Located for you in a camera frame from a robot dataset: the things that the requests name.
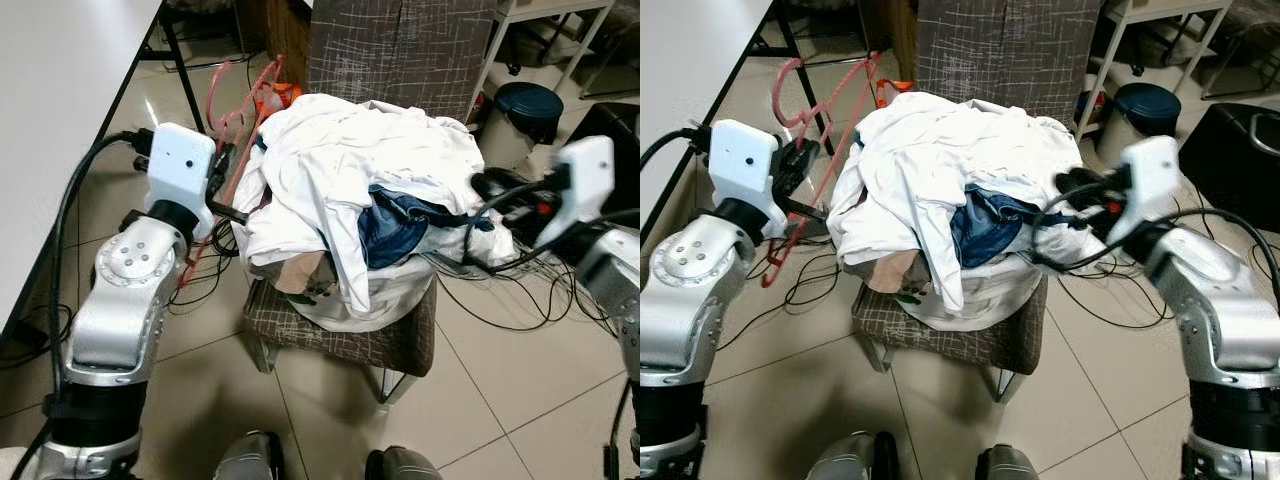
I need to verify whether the beige patterned garment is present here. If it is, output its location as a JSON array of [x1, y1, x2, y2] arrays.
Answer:
[[265, 255, 341, 306], [865, 250, 946, 301]]

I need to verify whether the blue denim garment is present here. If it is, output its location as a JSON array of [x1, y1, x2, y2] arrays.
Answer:
[[950, 183, 1086, 269], [358, 185, 496, 269]]

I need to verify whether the white metal shelf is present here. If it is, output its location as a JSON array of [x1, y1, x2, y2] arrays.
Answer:
[[1075, 0, 1280, 141], [465, 0, 641, 101]]

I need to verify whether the cream white garment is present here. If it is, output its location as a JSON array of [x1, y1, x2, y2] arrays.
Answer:
[[960, 98, 1121, 261], [370, 100, 516, 266]]

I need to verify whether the brown patterned fabric chair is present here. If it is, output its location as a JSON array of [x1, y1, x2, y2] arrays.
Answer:
[[240, 0, 501, 406], [850, 0, 1103, 403]]

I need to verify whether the robot right leg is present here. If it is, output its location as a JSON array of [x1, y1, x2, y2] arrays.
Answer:
[[365, 447, 441, 480], [975, 445, 1041, 480]]

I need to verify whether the pink red plastic hanger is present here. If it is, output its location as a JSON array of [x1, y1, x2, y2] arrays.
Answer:
[[760, 50, 886, 291], [180, 55, 286, 291]]

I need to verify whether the white table with black legs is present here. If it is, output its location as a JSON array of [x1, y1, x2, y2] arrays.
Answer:
[[640, 0, 831, 246], [0, 0, 206, 346]]

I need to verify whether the robot left leg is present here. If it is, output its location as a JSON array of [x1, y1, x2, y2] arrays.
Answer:
[[215, 430, 281, 480], [808, 432, 896, 480]]

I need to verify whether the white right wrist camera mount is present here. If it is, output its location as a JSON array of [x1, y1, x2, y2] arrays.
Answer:
[[535, 135, 616, 251], [1108, 135, 1183, 246]]

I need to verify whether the orange plastic bag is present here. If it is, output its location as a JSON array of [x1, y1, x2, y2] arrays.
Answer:
[[875, 78, 916, 109], [255, 82, 303, 116]]

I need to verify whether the large white shirt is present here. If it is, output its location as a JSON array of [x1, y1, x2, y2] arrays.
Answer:
[[828, 90, 1081, 313], [232, 93, 481, 313]]

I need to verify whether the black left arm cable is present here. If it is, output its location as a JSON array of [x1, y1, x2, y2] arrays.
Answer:
[[640, 128, 713, 173], [45, 130, 156, 401]]

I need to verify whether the black box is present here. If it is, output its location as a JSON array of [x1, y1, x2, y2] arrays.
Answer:
[[1180, 102, 1280, 206], [565, 100, 641, 216]]

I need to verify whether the robot leg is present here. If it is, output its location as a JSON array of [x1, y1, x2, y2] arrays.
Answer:
[[808, 432, 896, 480], [215, 430, 281, 480], [365, 447, 441, 480], [975, 445, 1041, 480]]

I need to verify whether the grey bin dark blue lid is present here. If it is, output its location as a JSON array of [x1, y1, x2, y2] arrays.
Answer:
[[478, 82, 566, 171], [1095, 82, 1183, 169]]

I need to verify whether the black floor cable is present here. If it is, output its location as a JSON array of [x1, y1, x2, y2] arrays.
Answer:
[[165, 225, 256, 316], [435, 250, 626, 336], [780, 230, 871, 316], [1050, 250, 1201, 336]]

